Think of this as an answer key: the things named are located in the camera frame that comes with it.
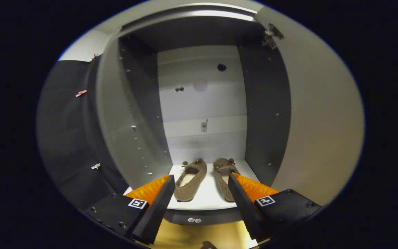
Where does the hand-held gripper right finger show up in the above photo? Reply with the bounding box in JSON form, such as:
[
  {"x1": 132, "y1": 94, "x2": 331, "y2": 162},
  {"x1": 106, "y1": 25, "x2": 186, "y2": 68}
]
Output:
[{"x1": 227, "y1": 172, "x2": 324, "y2": 241}]

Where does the brown fuzzy shoe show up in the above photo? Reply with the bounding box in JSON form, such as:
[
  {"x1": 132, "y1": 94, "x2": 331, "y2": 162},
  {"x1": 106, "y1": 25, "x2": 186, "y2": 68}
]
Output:
[
  {"x1": 213, "y1": 158, "x2": 241, "y2": 202},
  {"x1": 173, "y1": 158, "x2": 208, "y2": 202}
]

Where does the black backdrop cloth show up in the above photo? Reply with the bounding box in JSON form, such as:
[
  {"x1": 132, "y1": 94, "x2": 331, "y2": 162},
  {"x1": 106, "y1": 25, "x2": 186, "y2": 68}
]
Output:
[{"x1": 37, "y1": 55, "x2": 130, "y2": 211}]

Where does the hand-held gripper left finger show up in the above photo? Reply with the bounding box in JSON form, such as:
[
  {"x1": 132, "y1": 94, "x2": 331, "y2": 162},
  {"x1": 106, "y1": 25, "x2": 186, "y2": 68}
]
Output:
[{"x1": 83, "y1": 175, "x2": 177, "y2": 245}]

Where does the grey shoe cabinet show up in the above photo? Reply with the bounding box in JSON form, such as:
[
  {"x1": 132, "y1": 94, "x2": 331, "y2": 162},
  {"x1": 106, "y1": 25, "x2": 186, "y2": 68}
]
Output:
[{"x1": 94, "y1": 3, "x2": 292, "y2": 226}]

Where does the metal door hinge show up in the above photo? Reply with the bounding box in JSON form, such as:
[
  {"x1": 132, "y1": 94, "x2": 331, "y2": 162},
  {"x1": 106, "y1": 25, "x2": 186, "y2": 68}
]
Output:
[{"x1": 262, "y1": 22, "x2": 285, "y2": 49}]

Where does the beige shoe cabinet door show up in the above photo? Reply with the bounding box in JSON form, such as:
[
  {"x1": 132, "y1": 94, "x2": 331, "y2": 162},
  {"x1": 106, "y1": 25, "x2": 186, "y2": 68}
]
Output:
[{"x1": 254, "y1": 5, "x2": 364, "y2": 206}]

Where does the white cabinet shelf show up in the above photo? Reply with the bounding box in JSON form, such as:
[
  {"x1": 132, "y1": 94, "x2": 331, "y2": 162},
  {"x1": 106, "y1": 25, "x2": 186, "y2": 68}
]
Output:
[{"x1": 123, "y1": 159, "x2": 260, "y2": 211}]

